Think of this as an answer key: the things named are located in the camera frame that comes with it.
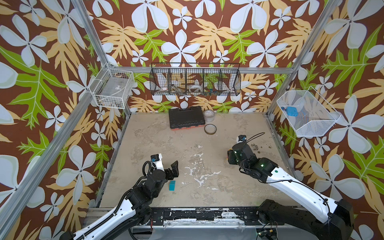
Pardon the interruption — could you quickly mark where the white wire basket left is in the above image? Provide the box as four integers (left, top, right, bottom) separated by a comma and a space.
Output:
90, 64, 135, 110

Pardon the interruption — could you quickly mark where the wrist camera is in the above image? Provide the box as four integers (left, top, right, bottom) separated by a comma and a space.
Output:
151, 154, 165, 172
237, 135, 247, 144

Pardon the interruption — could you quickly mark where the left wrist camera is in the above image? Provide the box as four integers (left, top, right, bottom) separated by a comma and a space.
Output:
151, 154, 165, 172

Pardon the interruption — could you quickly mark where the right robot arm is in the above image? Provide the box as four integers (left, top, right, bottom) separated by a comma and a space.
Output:
227, 142, 354, 240

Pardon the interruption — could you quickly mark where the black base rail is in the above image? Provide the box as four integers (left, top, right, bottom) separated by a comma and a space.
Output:
138, 207, 274, 226

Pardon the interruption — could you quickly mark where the black wire basket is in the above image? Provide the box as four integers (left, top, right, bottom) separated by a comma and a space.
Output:
149, 63, 242, 96

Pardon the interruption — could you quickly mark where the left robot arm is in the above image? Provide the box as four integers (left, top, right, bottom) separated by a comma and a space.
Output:
60, 161, 179, 240

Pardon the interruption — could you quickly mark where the white tape roll in basket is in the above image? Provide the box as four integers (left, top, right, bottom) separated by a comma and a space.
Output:
189, 85, 203, 95

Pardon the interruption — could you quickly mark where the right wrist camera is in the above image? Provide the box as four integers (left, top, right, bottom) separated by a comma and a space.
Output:
237, 135, 247, 144

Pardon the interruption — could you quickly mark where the white wire basket right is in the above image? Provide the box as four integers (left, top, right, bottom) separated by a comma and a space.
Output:
277, 87, 342, 138

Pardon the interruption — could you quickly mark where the black tool case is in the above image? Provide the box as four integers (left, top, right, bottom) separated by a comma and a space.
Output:
168, 106, 206, 130

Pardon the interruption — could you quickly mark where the white wire basket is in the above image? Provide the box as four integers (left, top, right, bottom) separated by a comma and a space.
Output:
277, 87, 342, 138
90, 64, 135, 110

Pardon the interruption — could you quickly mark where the brown tape roll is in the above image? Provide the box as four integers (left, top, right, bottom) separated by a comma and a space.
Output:
204, 124, 217, 135

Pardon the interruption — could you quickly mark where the blue object in basket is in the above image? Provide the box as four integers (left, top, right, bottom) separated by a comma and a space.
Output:
285, 107, 299, 117

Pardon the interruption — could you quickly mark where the teal wood block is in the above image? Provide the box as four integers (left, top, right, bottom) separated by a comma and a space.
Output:
169, 181, 176, 191

